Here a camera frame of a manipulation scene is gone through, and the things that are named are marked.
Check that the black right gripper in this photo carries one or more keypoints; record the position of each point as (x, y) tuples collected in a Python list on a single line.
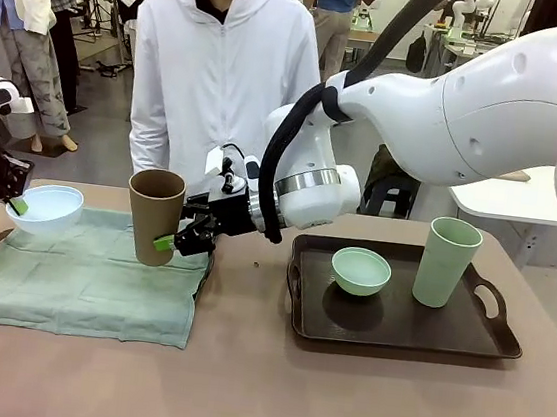
[(230, 210)]

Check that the light blue bowl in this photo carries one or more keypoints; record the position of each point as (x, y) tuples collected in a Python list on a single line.
[(52, 208)]

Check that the brown tall cup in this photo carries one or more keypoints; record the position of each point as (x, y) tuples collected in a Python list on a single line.
[(152, 214)]

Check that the green cloth mat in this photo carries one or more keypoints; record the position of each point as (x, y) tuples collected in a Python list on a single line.
[(83, 287)]

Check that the mint green bowl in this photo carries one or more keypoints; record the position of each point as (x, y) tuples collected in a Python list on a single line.
[(359, 273)]

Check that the mint green tall cup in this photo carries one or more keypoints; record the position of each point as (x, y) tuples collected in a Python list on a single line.
[(439, 272)]

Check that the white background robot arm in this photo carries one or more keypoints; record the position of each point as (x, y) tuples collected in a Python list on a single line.
[(465, 8)]

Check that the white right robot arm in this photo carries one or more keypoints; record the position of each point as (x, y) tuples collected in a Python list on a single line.
[(470, 114)]

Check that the person in white jacket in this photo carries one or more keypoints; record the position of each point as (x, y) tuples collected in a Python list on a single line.
[(222, 86)]

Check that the mannequin in white jacket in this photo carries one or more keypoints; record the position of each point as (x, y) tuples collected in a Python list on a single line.
[(24, 13)]

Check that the mannequin in plaid shirt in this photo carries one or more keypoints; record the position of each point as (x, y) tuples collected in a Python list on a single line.
[(68, 18)]

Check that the dark stool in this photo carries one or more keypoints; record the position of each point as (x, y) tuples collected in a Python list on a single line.
[(391, 191)]

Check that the person in blue shirt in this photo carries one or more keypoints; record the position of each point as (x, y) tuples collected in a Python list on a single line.
[(337, 24)]

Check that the background workbench with wood top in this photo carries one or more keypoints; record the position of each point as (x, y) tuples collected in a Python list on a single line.
[(363, 39)]

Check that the grey background workbench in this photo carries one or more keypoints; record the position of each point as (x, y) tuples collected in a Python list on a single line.
[(458, 43)]

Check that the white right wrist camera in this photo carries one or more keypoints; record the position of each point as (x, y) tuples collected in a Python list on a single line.
[(223, 162)]

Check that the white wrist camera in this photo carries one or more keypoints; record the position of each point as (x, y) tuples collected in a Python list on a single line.
[(16, 105), (223, 162)]

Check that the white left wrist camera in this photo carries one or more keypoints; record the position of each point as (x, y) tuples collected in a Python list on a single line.
[(16, 105)]

